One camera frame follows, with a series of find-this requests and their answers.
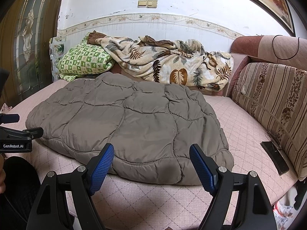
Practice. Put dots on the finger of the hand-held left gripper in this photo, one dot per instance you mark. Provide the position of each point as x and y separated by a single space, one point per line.
21 135
10 118

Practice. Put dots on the white pink sneaker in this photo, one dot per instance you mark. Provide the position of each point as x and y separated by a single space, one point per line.
284 214

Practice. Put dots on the wooden stained glass door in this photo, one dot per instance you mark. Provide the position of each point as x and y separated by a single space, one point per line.
28 40

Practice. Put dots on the green checked pillow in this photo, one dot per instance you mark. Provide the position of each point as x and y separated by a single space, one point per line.
84 60

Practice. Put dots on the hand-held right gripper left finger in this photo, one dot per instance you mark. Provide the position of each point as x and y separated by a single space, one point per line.
102 170

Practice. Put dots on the person's left hand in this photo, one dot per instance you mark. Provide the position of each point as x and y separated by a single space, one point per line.
2 177

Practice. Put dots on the leaf print fleece blanket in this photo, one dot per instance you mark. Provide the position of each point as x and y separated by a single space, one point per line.
168 62

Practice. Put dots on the pink quilted sofa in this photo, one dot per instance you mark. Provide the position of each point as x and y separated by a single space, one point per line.
239 124

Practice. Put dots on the striped floral sofa cushion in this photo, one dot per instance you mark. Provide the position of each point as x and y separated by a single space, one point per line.
275 95

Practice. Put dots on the black smartphone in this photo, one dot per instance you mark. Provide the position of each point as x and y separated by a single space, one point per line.
275 158

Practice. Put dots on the grey-green puffer jacket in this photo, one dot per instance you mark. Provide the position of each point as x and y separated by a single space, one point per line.
120 124

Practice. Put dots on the beige wall switch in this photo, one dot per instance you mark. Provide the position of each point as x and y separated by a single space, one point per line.
152 3
142 3

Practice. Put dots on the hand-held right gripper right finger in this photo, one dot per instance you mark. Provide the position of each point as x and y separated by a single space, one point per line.
203 170

